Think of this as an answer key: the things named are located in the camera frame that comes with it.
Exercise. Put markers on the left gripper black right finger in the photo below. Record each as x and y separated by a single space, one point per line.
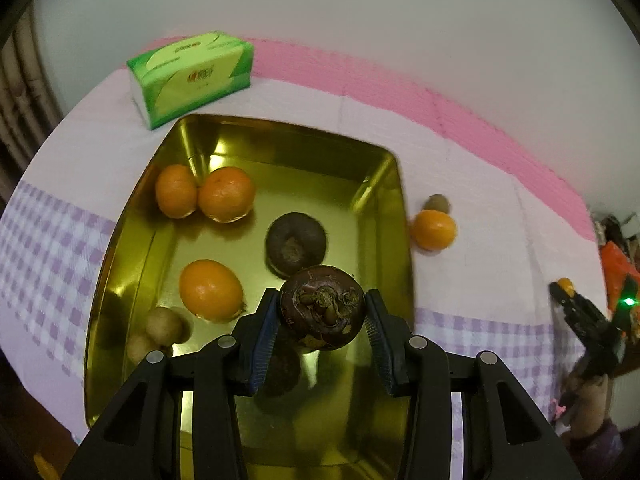
505 435

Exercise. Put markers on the beige patterned curtain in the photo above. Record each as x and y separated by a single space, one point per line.
29 111

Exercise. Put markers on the large orange fruit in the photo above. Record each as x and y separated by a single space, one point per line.
210 290

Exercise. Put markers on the dark mangosteen by tin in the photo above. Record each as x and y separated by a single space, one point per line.
284 370

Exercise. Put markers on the orange bag at right edge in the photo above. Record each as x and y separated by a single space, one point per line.
621 280

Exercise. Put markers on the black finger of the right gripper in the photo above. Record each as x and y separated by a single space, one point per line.
595 331

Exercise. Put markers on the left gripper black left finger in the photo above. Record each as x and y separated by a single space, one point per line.
137 435

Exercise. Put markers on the small orange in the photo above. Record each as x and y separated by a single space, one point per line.
176 191
227 195
433 231
567 285

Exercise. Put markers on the dark mangosteen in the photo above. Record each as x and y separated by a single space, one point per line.
295 241
321 308
284 370

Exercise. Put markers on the brown longan fruit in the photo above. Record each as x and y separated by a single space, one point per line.
437 202
166 327
139 345

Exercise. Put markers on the small orange front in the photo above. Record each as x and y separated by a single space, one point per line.
176 191

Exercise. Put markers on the green tissue pack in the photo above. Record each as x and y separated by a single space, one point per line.
170 81

